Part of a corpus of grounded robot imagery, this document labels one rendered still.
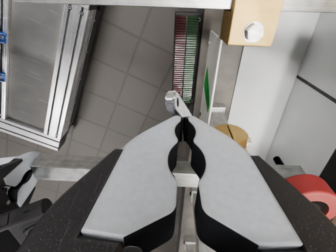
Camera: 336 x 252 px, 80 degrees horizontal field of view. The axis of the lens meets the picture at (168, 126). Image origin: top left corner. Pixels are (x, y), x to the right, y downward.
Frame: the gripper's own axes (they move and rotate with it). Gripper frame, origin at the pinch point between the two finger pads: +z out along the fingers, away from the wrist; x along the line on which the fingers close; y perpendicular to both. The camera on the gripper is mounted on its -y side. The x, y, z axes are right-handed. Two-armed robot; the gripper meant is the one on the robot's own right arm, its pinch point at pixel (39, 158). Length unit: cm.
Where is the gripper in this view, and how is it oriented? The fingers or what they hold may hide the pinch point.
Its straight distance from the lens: 42.3
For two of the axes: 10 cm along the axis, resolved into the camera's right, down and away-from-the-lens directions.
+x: -0.3, 8.5, 5.3
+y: -10.0, -0.4, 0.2
